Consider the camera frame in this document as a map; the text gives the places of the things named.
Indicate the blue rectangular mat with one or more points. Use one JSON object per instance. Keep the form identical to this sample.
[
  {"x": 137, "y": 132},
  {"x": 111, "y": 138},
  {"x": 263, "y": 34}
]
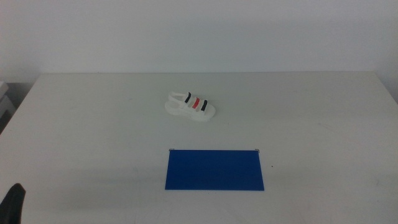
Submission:
[{"x": 214, "y": 171}]

